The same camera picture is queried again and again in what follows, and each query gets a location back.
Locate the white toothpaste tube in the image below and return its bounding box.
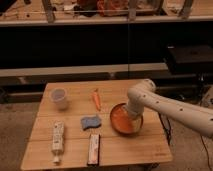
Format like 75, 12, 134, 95
52, 122, 65, 165

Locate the clear plastic cup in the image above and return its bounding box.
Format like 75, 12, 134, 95
50, 88, 68, 110

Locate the orange ceramic bowl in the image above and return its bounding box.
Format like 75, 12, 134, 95
110, 103, 141, 135

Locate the orange carrot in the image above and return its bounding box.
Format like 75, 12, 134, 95
92, 89, 101, 111

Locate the red object on shelf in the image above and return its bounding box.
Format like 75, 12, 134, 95
97, 0, 128, 16

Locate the flat dark rectangular box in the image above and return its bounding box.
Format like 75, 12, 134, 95
87, 134, 100, 166

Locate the blue sponge cloth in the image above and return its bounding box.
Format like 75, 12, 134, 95
81, 115, 101, 130

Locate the black box on right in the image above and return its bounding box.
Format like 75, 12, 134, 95
165, 45, 213, 74

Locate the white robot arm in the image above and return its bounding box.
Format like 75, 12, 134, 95
125, 79, 213, 139

